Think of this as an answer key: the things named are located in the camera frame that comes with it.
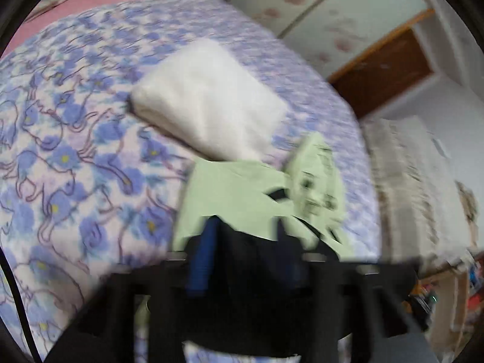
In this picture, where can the floral sliding wardrobe doors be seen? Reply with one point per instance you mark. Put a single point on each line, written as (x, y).
(330, 34)

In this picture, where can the pink bed sheet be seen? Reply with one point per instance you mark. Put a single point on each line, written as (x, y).
(21, 19)

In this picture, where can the blue floral fleece blanket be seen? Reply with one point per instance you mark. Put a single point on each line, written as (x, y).
(86, 186)

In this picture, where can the beige cloth covered furniture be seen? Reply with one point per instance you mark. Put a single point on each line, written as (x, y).
(422, 216)

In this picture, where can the green and black jacket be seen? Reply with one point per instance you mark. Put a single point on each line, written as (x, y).
(247, 309)

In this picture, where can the white folded garment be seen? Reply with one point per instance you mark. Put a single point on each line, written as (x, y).
(203, 96)

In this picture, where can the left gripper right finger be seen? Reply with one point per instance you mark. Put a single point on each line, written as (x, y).
(291, 269)

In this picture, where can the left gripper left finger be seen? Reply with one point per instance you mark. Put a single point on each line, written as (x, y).
(201, 257)

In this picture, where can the brown wooden door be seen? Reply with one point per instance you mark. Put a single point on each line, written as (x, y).
(385, 73)

